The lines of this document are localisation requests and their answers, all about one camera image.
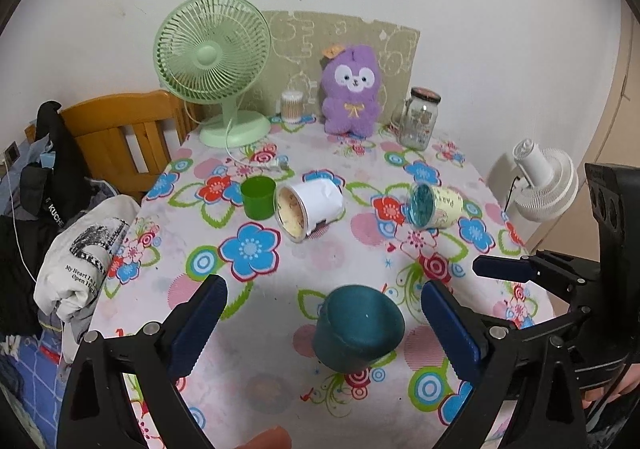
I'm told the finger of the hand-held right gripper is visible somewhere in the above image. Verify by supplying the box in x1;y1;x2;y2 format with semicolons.
472;251;602;301
510;300;602;345

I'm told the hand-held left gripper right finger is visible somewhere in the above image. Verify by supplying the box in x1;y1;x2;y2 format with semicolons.
420;279;591;449

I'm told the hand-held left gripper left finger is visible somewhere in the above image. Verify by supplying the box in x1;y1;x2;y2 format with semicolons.
60;274;229;449

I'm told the dark teal cup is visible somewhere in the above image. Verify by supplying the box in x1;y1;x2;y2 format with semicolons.
314;284;406;373

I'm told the small green cup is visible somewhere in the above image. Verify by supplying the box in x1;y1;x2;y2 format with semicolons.
240;176;277;220

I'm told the person's right hand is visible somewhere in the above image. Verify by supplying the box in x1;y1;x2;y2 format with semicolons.
582;361;640;402

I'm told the person's left hand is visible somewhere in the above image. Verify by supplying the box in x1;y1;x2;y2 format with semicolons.
235;425;293;449

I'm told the white desk fan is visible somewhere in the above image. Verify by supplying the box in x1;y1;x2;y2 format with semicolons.
502;138;580;225

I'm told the floral tablecloth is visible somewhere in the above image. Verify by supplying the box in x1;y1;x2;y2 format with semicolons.
89;113;557;449

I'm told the white printed cloth bag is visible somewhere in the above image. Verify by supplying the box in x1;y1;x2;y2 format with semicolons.
33;195;142;331

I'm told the white tin can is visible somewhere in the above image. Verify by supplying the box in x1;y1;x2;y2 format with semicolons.
274;179;345;244

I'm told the glass jar with lid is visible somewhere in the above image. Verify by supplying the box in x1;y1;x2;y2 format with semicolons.
398;86;442;152

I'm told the blue checkered cloth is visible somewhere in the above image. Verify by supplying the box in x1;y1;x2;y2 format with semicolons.
0;333;77;412

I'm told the pile of clothes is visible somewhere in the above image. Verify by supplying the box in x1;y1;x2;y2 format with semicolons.
0;101;119;336

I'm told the wooden chair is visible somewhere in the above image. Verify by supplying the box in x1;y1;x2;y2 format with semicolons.
25;89;204;202

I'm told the purple plush toy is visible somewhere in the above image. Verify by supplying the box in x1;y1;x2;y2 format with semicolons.
320;44;385;138

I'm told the cotton swab container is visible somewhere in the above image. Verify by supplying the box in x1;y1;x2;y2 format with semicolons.
280;90;305;125

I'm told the green desk fan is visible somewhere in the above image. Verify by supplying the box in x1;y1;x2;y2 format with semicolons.
152;0;274;148

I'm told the patterned cardboard sheet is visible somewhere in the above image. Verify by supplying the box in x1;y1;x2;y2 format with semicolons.
260;10;421;126

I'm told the black fan cable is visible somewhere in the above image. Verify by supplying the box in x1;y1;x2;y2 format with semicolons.
502;173;524;210

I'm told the white fan cable with plug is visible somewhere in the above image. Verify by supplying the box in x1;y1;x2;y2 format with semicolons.
223;121;291;175

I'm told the thin white cable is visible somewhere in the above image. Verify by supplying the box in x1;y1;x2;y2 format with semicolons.
4;158;45;291

